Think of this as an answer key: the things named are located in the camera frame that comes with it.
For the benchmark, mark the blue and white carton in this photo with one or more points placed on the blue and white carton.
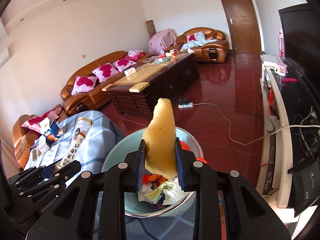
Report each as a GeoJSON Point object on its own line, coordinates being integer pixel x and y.
{"type": "Point", "coordinates": [51, 135]}

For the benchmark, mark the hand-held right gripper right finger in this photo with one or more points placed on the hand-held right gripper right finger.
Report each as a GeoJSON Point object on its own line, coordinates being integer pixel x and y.
{"type": "Point", "coordinates": [180, 170]}

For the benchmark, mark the jar with red label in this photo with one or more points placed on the jar with red label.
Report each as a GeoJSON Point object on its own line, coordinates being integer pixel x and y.
{"type": "Point", "coordinates": [173, 56]}

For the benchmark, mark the folded pink blanket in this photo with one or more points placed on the folded pink blanket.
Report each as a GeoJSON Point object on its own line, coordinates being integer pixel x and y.
{"type": "Point", "coordinates": [136, 54]}

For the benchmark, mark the long orange leather sofa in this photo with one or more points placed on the long orange leather sofa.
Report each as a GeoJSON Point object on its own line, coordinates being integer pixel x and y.
{"type": "Point", "coordinates": [100, 97]}

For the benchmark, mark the rolled brown mat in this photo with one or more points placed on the rolled brown mat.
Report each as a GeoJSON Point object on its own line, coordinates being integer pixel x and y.
{"type": "Point", "coordinates": [150, 28]}

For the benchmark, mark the brown wooden door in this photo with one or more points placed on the brown wooden door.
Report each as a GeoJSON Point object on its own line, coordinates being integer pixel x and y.
{"type": "Point", "coordinates": [237, 17]}

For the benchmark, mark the yellow sponge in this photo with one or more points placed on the yellow sponge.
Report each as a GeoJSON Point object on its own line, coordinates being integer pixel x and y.
{"type": "Point", "coordinates": [161, 140]}

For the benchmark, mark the black television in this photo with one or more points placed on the black television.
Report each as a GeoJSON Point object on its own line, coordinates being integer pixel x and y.
{"type": "Point", "coordinates": [300, 42]}

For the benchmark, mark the red hanging decoration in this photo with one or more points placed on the red hanging decoration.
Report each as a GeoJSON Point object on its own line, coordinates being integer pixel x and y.
{"type": "Point", "coordinates": [271, 98]}

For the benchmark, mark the orange leather armchair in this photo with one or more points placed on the orange leather armchair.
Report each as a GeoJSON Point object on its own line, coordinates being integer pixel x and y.
{"type": "Point", "coordinates": [18, 145]}

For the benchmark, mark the white tissue box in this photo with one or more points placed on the white tissue box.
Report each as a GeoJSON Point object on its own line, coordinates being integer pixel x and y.
{"type": "Point", "coordinates": [130, 72]}

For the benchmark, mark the black router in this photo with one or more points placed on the black router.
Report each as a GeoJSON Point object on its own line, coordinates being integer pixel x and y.
{"type": "Point", "coordinates": [307, 180]}

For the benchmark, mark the blue checked blanket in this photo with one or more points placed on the blue checked blanket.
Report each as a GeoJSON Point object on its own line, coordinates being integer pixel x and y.
{"type": "Point", "coordinates": [100, 127]}

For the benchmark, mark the small orange leather sofa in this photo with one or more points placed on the small orange leather sofa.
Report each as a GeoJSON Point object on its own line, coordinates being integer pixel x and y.
{"type": "Point", "coordinates": [220, 47]}

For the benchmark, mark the white air conditioner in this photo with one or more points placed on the white air conditioner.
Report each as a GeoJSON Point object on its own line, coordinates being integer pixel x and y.
{"type": "Point", "coordinates": [3, 58]}

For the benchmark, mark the light green plastic bin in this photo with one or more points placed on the light green plastic bin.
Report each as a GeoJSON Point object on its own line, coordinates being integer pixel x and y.
{"type": "Point", "coordinates": [115, 155]}

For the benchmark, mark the pink comb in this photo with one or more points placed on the pink comb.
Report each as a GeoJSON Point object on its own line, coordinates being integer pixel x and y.
{"type": "Point", "coordinates": [290, 80]}

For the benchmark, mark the pink toy box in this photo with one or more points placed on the pink toy box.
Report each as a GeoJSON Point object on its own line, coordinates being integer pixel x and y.
{"type": "Point", "coordinates": [281, 42]}

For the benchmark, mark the light blue cloth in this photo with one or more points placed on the light blue cloth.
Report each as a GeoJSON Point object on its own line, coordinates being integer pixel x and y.
{"type": "Point", "coordinates": [201, 38]}

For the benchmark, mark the pink rose print pillow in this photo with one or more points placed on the pink rose print pillow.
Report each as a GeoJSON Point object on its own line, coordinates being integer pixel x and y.
{"type": "Point", "coordinates": [52, 113]}
{"type": "Point", "coordinates": [123, 64]}
{"type": "Point", "coordinates": [83, 85]}
{"type": "Point", "coordinates": [33, 123]}
{"type": "Point", "coordinates": [191, 38]}
{"type": "Point", "coordinates": [105, 72]}

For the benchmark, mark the white floral mug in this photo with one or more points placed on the white floral mug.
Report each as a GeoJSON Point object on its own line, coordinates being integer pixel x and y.
{"type": "Point", "coordinates": [281, 70]}

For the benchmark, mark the pink flowered cover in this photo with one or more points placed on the pink flowered cover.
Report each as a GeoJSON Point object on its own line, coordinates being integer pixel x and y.
{"type": "Point", "coordinates": [161, 40]}

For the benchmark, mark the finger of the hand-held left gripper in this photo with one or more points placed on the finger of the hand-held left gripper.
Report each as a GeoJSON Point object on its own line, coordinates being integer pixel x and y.
{"type": "Point", "coordinates": [27, 180]}
{"type": "Point", "coordinates": [66, 173]}

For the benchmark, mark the pink white box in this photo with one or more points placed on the pink white box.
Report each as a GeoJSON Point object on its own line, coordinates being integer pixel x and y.
{"type": "Point", "coordinates": [43, 148]}

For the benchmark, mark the white tray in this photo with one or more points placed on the white tray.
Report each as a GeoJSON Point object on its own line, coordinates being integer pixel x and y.
{"type": "Point", "coordinates": [150, 60]}

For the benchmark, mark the white television stand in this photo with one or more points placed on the white television stand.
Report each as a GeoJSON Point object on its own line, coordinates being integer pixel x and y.
{"type": "Point", "coordinates": [282, 195]}

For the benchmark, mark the white flat device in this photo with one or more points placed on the white flat device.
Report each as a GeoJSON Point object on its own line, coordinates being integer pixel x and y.
{"type": "Point", "coordinates": [271, 60]}

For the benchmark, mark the dark wooden coffee table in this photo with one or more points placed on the dark wooden coffee table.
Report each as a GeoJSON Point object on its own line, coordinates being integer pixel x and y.
{"type": "Point", "coordinates": [162, 85]}

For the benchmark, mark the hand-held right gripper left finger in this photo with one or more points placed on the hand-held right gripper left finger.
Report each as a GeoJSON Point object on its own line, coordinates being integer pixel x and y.
{"type": "Point", "coordinates": [140, 170]}

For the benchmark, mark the red plastic bag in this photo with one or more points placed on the red plastic bag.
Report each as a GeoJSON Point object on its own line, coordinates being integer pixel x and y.
{"type": "Point", "coordinates": [186, 145]}

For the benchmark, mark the clear bottle with white label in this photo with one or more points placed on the clear bottle with white label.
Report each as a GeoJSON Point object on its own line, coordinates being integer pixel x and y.
{"type": "Point", "coordinates": [80, 136]}

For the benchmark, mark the white power strip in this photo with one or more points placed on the white power strip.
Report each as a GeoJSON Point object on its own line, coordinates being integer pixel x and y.
{"type": "Point", "coordinates": [185, 105]}

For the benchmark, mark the clear packet of green snacks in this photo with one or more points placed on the clear packet of green snacks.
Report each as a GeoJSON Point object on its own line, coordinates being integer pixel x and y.
{"type": "Point", "coordinates": [33, 155]}

